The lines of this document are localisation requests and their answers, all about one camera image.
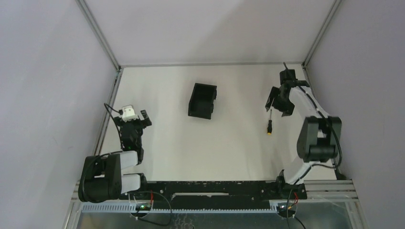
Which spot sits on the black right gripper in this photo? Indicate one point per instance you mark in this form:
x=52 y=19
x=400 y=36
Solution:
x=275 y=92

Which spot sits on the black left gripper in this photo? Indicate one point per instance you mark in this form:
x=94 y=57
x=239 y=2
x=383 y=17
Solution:
x=134 y=123

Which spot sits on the black yellow screwdriver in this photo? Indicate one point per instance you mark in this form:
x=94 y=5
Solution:
x=269 y=125

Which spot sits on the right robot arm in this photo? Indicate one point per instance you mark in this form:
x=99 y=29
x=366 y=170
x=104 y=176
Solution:
x=318 y=143

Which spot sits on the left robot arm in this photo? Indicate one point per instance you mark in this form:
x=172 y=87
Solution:
x=102 y=176

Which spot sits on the black plastic bin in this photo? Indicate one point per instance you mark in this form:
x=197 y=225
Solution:
x=201 y=101

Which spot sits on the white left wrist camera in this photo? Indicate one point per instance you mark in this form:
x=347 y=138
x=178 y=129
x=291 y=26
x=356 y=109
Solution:
x=128 y=113

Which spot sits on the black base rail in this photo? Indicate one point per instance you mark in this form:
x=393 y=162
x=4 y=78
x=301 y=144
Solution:
x=217 y=195

